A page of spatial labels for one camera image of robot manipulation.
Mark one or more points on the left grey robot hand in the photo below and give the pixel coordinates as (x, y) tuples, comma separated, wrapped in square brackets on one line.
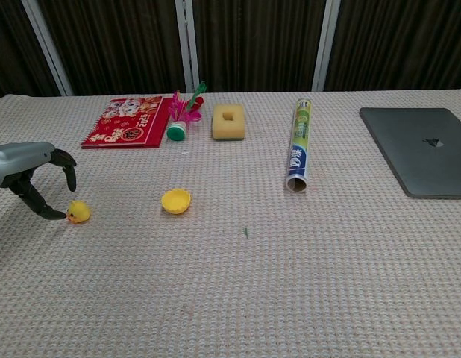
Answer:
[(14, 160)]

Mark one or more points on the small yellow duck toy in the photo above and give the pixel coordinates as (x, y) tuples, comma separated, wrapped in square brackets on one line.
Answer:
[(79, 212)]

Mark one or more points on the yellow round cap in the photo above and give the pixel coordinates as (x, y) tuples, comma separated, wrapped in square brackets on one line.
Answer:
[(175, 201)]

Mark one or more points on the red spiral desk calendar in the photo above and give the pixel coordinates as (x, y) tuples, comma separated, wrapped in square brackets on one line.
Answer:
[(126, 127)]

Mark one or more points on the pink green feather shuttlecock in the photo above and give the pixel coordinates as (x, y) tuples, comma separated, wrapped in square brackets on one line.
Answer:
[(176, 132)]

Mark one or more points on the yellow sponge with square hole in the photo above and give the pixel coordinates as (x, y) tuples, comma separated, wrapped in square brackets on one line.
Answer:
[(228, 130)]

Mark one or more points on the small green fleck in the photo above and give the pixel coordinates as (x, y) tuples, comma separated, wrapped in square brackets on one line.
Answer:
[(245, 233)]

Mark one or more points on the black pleated curtain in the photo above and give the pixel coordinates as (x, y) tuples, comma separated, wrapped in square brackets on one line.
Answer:
[(253, 41)]

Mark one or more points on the beige woven tablecloth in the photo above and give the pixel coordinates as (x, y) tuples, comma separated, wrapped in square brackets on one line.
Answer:
[(253, 291)]

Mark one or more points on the cling film roll box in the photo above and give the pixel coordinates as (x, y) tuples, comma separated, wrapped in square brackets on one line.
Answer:
[(300, 145)]

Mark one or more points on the grey closed laptop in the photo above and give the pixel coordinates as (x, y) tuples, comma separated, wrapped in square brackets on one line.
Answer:
[(420, 164)]

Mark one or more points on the white metal frame post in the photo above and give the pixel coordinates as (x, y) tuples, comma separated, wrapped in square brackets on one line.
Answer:
[(187, 48), (48, 48), (326, 48)]

